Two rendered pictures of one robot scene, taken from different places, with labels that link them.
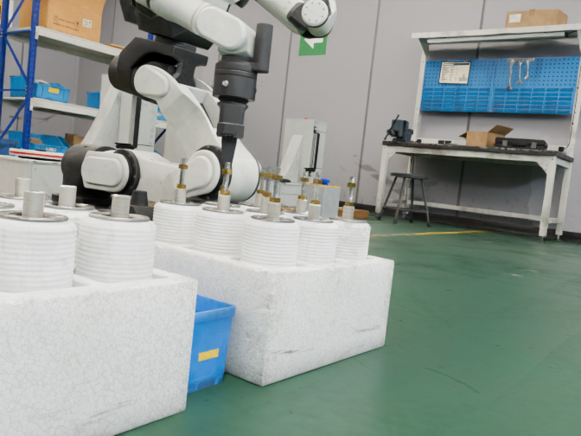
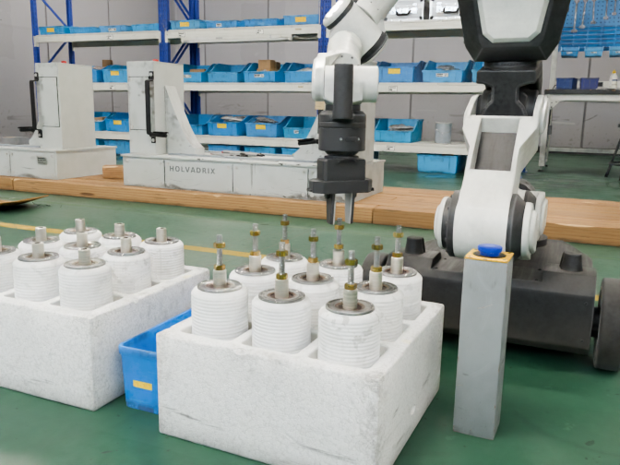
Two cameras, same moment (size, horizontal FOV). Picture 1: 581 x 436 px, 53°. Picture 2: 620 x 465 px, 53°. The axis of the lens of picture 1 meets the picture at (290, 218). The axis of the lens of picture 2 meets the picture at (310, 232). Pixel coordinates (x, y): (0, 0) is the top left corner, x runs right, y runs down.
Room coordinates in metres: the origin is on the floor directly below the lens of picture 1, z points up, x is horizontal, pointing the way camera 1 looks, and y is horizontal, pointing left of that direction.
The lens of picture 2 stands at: (0.92, -0.99, 0.55)
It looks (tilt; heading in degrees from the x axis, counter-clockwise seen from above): 11 degrees down; 78
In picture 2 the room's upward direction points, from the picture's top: 1 degrees clockwise
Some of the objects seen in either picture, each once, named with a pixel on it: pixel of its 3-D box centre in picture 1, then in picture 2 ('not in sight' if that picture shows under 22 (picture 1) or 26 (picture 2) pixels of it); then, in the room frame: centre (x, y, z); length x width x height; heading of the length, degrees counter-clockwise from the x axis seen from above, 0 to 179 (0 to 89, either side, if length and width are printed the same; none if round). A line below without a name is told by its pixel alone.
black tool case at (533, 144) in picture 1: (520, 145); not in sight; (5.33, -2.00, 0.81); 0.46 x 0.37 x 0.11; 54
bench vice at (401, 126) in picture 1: (400, 130); not in sight; (5.68, -0.96, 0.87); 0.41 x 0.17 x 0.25; 144
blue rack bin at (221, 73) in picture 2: not in sight; (233, 73); (1.56, 5.73, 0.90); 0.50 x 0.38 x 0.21; 55
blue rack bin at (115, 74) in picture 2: not in sight; (128, 74); (0.45, 6.53, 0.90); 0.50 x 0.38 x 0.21; 55
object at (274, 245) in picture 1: (266, 272); (220, 337); (0.99, 0.03, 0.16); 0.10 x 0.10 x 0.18
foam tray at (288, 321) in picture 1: (256, 292); (311, 363); (1.16, 0.05, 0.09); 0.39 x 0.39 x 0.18; 52
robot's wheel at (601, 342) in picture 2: not in sight; (610, 324); (1.84, 0.13, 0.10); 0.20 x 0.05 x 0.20; 54
